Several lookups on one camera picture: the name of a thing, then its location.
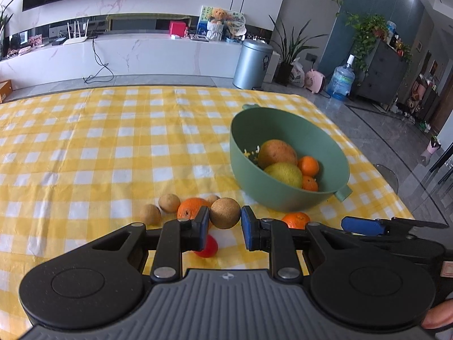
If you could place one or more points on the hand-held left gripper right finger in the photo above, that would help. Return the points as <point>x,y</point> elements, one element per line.
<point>248,228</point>

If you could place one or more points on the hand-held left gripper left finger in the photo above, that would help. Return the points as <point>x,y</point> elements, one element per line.
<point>204,228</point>

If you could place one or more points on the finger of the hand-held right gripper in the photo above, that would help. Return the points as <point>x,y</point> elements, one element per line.
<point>417,223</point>
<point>362,226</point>

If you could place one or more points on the small red fruit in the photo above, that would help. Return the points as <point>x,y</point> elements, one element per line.
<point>208,249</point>

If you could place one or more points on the orange mandarin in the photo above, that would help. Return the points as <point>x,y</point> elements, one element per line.
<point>310,183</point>
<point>308,165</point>
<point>187,209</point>
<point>296,219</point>

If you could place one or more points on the brown longan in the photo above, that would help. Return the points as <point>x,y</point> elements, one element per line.
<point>224,212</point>
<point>213,198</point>
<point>169,202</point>
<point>150,214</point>

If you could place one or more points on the green colander bowl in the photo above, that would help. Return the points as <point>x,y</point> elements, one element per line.
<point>247,184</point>

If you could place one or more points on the yellow green mango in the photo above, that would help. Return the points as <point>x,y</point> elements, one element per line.
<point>283,175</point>

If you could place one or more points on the orange tinted mango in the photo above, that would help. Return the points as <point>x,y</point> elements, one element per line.
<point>278,153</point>

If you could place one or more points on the person's right hand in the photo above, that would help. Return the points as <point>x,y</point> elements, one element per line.
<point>440,315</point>

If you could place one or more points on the yellow checked tablecloth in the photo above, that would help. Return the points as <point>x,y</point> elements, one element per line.
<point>106,148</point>

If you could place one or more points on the blue water jug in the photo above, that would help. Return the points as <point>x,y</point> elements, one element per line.
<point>340,81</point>

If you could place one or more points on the pink fan heater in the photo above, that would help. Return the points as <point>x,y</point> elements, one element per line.
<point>315,82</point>

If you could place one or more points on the dark grey cabinet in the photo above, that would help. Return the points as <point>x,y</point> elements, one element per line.
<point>382,74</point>

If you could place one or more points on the white plastic bag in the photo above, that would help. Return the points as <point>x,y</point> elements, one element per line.
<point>297,74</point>

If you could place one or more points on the grey metal trash can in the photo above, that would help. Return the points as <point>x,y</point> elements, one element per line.
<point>251,65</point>

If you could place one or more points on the white marble tv console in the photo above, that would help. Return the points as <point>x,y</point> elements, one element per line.
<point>159,56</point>

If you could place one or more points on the long leaf potted plant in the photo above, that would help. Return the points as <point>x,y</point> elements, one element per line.
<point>288,53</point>

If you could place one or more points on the small grey tray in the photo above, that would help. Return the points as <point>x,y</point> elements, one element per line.
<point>198,38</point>

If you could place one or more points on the green pothos plant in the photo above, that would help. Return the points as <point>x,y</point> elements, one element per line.
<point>364,35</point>

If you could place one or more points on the red square box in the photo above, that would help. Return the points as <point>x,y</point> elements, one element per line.
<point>176,28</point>

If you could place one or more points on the small landscape painting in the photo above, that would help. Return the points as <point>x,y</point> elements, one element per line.
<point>203,21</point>

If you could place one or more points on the printed round hand fan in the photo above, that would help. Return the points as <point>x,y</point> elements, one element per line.
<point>236,20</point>

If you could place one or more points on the brown teddy bear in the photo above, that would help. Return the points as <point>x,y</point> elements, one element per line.
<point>218,16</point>

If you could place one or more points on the white wifi router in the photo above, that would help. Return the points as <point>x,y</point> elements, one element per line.
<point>75,40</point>

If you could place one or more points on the black set-top box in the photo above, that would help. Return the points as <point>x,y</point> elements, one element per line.
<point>59,41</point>

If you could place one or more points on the orange cardboard box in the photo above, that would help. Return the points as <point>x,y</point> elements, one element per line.
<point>5,91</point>

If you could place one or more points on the pink printed box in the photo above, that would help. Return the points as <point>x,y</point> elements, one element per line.
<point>35,40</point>

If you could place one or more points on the leafy plant in glass vase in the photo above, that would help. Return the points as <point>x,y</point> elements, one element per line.
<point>3,17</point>

